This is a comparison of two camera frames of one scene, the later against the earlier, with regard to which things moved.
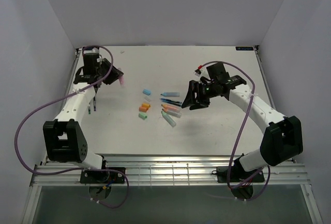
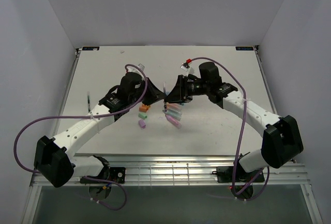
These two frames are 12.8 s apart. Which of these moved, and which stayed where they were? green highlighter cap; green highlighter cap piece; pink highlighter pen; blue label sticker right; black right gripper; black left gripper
Moved: pink highlighter pen; green highlighter cap; black right gripper; black left gripper
Stayed: blue label sticker right; green highlighter cap piece
